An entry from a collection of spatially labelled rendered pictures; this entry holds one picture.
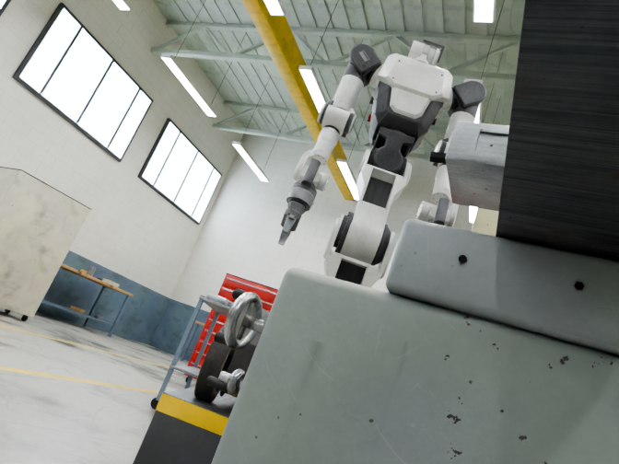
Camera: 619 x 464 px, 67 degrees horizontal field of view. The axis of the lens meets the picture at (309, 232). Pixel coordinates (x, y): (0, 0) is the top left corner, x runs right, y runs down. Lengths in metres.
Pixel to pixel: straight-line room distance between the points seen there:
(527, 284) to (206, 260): 11.60
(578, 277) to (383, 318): 0.27
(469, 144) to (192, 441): 0.89
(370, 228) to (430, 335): 0.81
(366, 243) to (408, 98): 0.60
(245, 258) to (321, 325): 10.95
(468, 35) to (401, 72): 6.44
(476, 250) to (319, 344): 0.27
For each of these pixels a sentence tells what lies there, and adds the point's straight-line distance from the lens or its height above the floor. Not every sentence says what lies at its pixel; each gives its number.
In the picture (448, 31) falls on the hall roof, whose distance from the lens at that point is 8.33.
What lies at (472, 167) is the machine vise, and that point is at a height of 0.90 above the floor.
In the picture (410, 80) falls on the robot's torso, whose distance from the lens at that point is 1.83.
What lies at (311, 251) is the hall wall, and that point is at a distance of 11.07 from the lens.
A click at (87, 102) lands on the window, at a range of 9.53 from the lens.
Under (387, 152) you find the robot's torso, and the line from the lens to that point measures 1.71.
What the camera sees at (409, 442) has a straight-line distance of 0.69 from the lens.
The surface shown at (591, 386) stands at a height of 0.65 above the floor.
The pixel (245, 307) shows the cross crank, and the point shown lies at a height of 0.63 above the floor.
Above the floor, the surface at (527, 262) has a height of 0.79.
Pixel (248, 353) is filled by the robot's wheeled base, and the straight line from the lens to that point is 1.27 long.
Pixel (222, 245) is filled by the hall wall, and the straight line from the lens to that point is 12.09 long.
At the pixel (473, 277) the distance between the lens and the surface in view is 0.71.
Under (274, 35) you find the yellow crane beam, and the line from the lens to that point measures 7.24.
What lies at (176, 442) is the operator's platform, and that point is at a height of 0.31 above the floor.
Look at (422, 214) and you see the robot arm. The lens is 1.63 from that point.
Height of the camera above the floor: 0.54
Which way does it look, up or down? 16 degrees up
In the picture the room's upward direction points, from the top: 21 degrees clockwise
